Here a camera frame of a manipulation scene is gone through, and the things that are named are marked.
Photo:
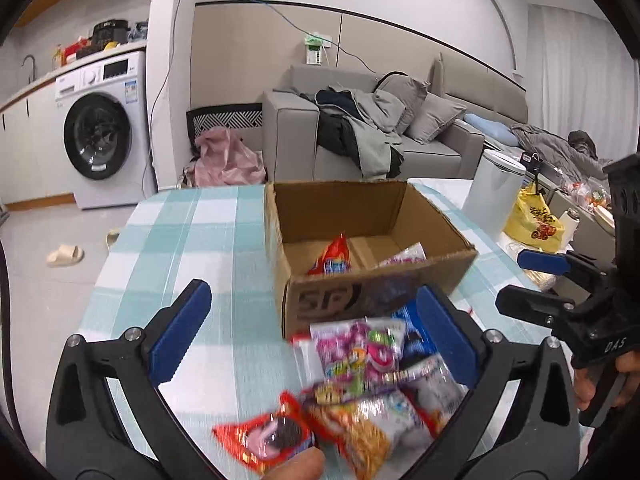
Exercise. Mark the beige slipper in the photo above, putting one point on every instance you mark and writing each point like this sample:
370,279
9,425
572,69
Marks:
65,255

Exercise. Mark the orange noodle snack bag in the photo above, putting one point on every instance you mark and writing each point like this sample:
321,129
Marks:
367,431

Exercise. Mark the yellow plastic bag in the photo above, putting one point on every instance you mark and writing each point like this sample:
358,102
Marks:
532,223

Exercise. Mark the brown SF cardboard box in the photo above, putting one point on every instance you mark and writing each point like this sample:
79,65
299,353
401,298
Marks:
398,238

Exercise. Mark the red snack bag in box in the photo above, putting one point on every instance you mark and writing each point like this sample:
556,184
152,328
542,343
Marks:
335,259

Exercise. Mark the purple candy snack bag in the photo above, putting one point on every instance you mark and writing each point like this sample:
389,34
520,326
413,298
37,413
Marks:
372,346

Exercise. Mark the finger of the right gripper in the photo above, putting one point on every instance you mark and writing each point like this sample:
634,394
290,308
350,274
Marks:
569,264
540,308

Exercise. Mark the red oreo snack pack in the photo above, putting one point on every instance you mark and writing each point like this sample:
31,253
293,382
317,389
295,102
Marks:
270,439

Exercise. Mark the black patterned basket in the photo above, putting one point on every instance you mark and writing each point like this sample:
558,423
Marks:
245,118

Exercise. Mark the purple zigzag snack packet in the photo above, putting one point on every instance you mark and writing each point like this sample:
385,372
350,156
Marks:
340,391

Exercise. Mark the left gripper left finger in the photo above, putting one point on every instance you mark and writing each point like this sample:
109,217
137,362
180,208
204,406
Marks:
86,438

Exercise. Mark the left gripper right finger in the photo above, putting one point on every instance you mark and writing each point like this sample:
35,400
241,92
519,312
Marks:
539,438

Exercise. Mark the right hand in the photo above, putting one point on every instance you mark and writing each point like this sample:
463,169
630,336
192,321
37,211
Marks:
585,389

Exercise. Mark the teal plaid tablecloth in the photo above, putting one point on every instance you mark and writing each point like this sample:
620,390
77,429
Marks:
238,363

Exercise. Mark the blue oreo snack pack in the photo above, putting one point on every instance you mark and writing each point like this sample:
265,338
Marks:
418,344

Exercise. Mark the grey jacket on sofa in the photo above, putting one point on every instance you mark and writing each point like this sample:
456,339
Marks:
362,126

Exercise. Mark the left hand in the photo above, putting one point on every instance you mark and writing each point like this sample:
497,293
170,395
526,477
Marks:
307,465

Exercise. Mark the white red snack pack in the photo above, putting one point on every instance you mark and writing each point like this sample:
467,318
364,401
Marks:
434,392

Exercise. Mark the light blue pillow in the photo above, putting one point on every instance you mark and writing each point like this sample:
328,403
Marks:
495,130

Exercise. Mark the grey cushion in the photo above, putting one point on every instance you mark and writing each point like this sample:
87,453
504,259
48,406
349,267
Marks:
434,117

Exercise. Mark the grey sofa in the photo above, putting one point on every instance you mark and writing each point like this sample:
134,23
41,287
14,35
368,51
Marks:
291,152

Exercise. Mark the white power strip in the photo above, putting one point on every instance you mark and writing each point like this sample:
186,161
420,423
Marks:
317,49

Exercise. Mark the white washing machine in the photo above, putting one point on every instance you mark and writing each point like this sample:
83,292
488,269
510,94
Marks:
105,132

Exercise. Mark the white cylindrical bin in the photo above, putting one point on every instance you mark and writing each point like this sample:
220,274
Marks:
493,192

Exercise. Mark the pink cloth pile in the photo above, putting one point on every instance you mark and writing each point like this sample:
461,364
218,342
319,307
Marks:
225,160

